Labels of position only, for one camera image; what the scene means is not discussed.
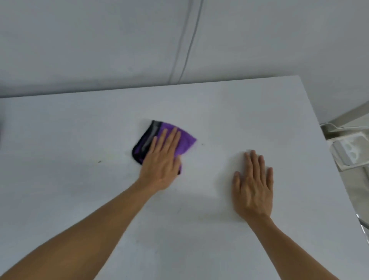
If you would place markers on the person's right hand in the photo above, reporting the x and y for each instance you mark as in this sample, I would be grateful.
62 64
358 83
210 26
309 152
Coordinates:
255 193

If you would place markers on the person's left hand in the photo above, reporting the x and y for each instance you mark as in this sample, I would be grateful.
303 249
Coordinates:
160 170

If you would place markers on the person's left middle finger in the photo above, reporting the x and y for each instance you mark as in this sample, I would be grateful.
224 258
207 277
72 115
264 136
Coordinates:
170 141

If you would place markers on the person's right thumb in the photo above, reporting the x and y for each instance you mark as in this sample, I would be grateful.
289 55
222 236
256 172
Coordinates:
237 181

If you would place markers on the person's left little finger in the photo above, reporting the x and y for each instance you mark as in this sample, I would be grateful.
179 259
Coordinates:
152 147

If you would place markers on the person's right little finger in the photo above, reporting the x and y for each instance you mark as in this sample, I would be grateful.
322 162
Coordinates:
269 177

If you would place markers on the person's left thumb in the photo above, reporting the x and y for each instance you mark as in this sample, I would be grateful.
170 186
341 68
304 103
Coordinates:
179 164

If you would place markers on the person's right middle finger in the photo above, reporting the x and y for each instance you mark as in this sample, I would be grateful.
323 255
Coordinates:
256 165

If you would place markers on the purple and black cleaning cloth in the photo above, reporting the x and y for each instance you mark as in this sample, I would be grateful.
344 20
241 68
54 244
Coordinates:
184 142

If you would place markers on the person's right forearm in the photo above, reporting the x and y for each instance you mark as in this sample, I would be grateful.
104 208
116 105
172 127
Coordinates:
285 251

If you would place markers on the person's left forearm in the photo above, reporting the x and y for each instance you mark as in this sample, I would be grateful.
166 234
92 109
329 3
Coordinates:
80 230

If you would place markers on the white plastic appliance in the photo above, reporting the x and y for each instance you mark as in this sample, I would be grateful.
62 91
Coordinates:
350 151

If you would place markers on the metal chair frame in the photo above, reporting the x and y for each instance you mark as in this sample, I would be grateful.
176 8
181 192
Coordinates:
363 228

